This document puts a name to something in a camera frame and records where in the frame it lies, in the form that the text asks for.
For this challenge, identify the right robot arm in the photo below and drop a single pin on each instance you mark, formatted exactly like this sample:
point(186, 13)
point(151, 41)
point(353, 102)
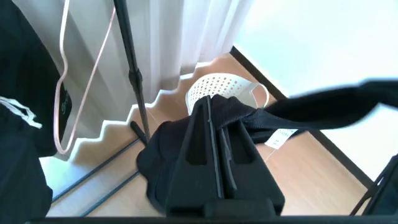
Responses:
point(385, 186)

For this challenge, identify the black garment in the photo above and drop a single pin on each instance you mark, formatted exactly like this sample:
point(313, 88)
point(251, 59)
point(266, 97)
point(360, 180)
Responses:
point(161, 149)

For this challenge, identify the beige curtain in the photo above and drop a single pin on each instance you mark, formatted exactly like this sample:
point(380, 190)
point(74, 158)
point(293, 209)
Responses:
point(171, 37)

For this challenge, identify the white laundry basket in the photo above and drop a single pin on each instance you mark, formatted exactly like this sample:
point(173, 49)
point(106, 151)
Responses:
point(217, 85)

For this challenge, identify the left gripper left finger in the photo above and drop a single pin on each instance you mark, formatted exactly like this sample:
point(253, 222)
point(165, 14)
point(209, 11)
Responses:
point(189, 186)

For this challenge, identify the pink clothes hanger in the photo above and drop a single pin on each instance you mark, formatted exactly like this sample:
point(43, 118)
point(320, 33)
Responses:
point(54, 124)

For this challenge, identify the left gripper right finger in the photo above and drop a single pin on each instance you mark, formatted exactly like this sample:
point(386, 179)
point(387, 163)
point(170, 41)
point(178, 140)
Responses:
point(258, 180)

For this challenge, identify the black shorts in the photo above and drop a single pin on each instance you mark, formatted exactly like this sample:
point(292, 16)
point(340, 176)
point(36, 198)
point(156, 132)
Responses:
point(18, 77)

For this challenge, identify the black clothes rack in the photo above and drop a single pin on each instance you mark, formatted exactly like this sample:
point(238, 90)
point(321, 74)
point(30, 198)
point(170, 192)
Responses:
point(133, 74)

